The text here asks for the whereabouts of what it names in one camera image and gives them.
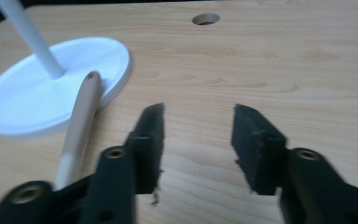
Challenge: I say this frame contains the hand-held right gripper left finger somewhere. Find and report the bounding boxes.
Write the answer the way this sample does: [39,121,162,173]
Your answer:
[88,103,166,224]

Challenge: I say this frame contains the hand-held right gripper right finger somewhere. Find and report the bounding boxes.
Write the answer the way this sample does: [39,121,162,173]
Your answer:
[230,104,355,224]

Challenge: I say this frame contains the white desk lamp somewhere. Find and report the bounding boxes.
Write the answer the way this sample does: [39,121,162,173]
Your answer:
[0,0,132,139]

